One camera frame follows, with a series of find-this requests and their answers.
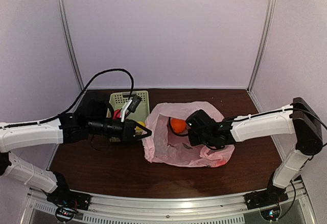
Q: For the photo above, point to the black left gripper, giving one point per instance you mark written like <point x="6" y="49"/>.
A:
<point x="128" y="131"/>

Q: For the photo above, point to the yellow pear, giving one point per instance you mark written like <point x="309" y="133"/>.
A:
<point x="140" y="123"/>

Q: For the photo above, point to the pink plastic bag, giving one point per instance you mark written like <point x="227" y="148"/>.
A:
<point x="165" y="147"/>

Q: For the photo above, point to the pink red apple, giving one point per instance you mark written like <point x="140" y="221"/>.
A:
<point x="117" y="114"/>

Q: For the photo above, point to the orange fruit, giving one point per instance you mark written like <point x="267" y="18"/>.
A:
<point x="178" y="125"/>

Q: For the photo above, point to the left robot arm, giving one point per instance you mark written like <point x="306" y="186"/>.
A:
<point x="94" y="118"/>

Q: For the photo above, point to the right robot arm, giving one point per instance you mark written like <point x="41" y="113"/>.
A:
<point x="297" y="118"/>

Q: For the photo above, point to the green perforated plastic basket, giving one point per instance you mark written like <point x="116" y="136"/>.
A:
<point x="118" y="99"/>

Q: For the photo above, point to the left circuit board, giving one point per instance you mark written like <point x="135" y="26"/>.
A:
<point x="65" y="214"/>

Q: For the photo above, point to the circuit board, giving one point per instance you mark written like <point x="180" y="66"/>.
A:
<point x="271" y="214"/>
<point x="65" y="214"/>

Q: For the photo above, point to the right circuit board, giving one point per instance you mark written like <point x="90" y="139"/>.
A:
<point x="271" y="214"/>

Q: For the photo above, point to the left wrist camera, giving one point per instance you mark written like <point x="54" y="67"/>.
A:
<point x="130" y="107"/>

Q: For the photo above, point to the front aluminium rail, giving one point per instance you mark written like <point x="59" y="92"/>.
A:
<point x="230" y="208"/>

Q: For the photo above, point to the right aluminium frame post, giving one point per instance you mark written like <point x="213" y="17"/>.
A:
<point x="263" y="42"/>

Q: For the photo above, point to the aluminium frame post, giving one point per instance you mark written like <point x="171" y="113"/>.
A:
<point x="263" y="42"/>
<point x="69" y="43"/>

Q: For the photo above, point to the left aluminium frame post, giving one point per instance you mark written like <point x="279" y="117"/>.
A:
<point x="69" y="43"/>

